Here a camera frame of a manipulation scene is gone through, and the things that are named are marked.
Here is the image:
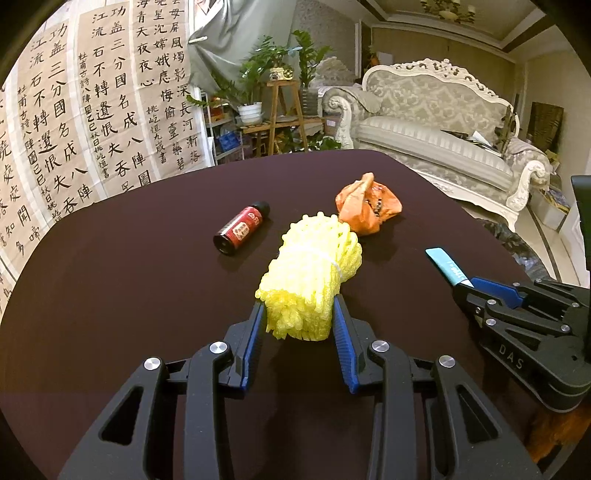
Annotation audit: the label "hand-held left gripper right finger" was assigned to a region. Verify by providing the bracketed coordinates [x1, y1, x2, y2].
[333, 295, 543, 480]

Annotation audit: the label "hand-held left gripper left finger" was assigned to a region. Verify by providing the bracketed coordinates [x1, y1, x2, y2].
[58, 300, 266, 480]

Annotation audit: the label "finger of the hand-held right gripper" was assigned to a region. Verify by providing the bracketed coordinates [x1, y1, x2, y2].
[452, 284, 573, 334]
[471, 277, 583, 312]

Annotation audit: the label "light blue squeeze tube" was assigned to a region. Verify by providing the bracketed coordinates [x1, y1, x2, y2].
[426, 248, 472, 286]

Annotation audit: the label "yellow foam fruit net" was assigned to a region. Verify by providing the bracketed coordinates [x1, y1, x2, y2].
[255, 213, 363, 342]

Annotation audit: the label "cardboard boxes by sofa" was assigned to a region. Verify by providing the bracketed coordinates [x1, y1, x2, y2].
[531, 185, 573, 232]

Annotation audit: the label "small dark red-label bottle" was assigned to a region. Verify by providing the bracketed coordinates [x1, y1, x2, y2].
[213, 201, 271, 256]

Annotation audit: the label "orange plastic bag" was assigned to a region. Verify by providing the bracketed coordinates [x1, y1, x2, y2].
[335, 172, 403, 237]

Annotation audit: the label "papers on sofa seat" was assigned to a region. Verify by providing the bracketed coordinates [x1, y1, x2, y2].
[441, 129, 502, 151]

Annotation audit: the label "ornate white grey sofa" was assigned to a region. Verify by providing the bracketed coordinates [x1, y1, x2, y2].
[353, 59, 552, 232]

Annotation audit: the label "dark brown framed panel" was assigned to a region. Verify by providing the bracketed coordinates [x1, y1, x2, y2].
[526, 102, 565, 153]

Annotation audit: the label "metal storage rack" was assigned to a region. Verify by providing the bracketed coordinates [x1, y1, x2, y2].
[203, 95, 243, 164]

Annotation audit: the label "low wooden bench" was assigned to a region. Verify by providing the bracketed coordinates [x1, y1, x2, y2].
[240, 117, 324, 155]

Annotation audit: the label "wooden plant stand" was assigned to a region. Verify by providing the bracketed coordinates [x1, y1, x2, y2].
[267, 79, 309, 155]

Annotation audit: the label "green plant in white pot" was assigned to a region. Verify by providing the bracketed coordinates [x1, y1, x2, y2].
[187, 39, 289, 126]

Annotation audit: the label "ornate grey armchair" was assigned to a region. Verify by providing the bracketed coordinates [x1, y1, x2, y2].
[321, 58, 370, 151]

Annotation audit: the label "tall green plant dark pot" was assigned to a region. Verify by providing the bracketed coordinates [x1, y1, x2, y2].
[291, 30, 334, 117]

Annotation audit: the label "ceiling chandelier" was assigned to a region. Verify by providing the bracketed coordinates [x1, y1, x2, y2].
[420, 0, 476, 25]

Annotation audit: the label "grey hanging cloth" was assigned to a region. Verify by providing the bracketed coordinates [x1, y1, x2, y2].
[187, 0, 296, 95]

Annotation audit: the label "dark wooden frame piece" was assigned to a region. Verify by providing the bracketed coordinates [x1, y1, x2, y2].
[494, 104, 520, 155]

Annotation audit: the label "calligraphy wall hanging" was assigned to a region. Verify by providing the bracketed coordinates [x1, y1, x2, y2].
[0, 0, 218, 319]

